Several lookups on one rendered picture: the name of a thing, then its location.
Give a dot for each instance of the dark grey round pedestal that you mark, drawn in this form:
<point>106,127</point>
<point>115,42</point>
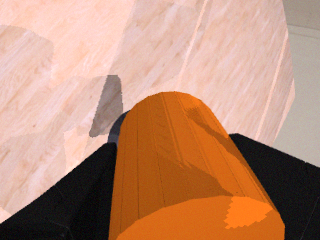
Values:
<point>114,132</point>

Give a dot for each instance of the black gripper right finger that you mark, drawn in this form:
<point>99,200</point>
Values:
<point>292,184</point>

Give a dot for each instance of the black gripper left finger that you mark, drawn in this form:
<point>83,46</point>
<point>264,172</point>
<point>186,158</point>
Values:
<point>77,207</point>

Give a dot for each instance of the orange knob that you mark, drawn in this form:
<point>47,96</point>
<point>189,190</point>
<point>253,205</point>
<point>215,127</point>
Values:
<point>179,177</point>

